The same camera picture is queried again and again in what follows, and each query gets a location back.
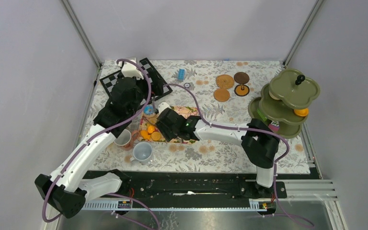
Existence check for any blue donut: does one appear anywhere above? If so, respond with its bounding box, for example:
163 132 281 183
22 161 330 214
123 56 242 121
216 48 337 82
143 105 156 118

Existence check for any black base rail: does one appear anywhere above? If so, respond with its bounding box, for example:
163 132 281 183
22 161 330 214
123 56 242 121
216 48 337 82
82 170 288 210

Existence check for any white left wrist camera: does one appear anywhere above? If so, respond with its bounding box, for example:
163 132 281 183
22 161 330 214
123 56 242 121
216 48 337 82
117 61 144 80

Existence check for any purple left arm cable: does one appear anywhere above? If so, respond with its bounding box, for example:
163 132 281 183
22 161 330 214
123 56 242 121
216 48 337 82
42 58 161 230

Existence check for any round brown cookie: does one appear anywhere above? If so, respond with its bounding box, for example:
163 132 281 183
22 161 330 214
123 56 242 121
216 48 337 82
151 131 162 141

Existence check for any dark brown coaster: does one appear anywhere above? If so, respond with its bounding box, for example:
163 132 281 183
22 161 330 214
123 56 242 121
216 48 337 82
233 72 250 84

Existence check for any blue toy brick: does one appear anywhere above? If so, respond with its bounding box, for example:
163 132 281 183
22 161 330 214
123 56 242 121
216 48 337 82
177 69 185 82

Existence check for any purple cake slice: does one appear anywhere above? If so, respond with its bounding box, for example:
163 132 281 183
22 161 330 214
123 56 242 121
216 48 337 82
268 121 280 132

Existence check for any floral serving tray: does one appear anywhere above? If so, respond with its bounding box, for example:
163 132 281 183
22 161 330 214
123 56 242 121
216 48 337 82
138 106 199 144

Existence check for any plain orange coaster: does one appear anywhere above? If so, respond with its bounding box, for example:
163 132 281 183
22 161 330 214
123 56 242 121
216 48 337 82
213 88 230 102

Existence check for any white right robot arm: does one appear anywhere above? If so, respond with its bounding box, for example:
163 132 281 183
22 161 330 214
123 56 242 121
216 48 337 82
156 108 280 197

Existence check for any black orange face coaster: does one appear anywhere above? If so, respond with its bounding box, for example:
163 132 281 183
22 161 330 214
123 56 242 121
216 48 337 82
234 84 250 97

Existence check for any woven tan coaster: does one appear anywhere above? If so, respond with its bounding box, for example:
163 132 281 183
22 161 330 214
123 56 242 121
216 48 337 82
216 74 234 89

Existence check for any white mug front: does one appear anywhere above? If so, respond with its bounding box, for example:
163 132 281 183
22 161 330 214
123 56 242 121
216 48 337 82
129 142 154 165

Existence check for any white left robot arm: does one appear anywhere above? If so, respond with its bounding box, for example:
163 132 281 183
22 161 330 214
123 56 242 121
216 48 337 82
34 73 154 222

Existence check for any black white checkerboard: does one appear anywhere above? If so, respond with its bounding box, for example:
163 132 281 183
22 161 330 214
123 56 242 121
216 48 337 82
100 58 173 100

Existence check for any green three-tier stand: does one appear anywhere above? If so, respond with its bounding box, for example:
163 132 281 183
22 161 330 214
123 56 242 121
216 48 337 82
248 69 321 139

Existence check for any white mug with red handle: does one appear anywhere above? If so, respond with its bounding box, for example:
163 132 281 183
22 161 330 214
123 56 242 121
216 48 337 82
114 129 139 151

